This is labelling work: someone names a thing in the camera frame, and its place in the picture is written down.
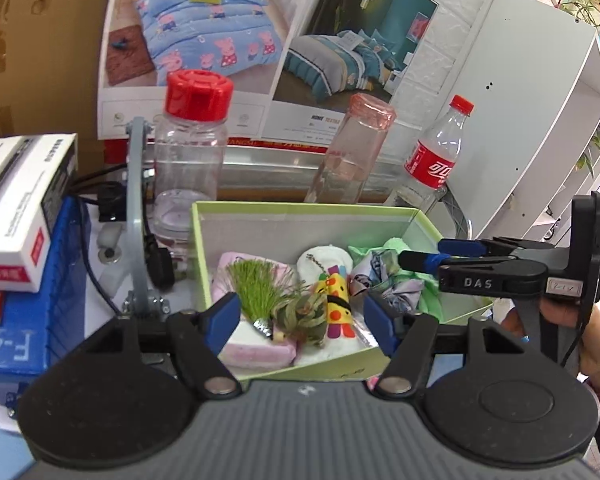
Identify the light green cloth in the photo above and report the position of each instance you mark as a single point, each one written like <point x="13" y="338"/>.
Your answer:
<point x="430" y="305"/>

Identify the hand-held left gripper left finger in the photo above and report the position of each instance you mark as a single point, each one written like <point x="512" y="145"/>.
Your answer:
<point x="222" y="322"/>

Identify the red label cola bottle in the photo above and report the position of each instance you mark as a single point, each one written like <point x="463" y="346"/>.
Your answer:
<point x="432" y="165"/>

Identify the artificial green plant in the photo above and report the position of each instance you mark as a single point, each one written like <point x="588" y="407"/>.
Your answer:
<point x="260" y="285"/>

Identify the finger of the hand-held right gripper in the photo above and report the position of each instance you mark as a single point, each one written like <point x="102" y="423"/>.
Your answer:
<point x="460" y="246"/>
<point x="480" y="277"/>

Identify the clear jar red cap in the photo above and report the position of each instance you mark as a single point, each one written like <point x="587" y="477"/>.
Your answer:
<point x="192" y="160"/>

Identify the black power plug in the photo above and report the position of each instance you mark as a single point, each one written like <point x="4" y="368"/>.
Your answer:
<point x="160" y="265"/>

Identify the pink tissue pack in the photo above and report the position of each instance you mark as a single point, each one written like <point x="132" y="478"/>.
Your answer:
<point x="260" y="354"/>

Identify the bedding wall poster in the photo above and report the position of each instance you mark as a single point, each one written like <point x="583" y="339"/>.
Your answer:
<point x="220" y="35"/>

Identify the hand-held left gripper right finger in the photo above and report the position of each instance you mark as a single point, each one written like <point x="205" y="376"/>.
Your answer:
<point x="380" y="322"/>

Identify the white shelf unit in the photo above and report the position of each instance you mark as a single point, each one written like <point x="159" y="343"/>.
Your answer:
<point x="520" y="110"/>

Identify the white plush toy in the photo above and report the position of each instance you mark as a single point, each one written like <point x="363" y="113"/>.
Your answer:
<point x="325" y="257"/>

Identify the white carton red label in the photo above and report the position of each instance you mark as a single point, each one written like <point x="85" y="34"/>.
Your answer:
<point x="20" y="230"/>

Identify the green potted plant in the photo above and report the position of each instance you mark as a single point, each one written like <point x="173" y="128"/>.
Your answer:
<point x="592" y="155"/>

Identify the large brown cardboard box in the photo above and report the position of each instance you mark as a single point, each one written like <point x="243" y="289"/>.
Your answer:
<point x="45" y="60"/>

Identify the light green cardboard box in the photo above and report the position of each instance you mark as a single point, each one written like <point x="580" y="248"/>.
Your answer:
<point x="280" y="220"/>

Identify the blue metal machine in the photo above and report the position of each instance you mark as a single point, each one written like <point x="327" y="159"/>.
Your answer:
<point x="55" y="310"/>

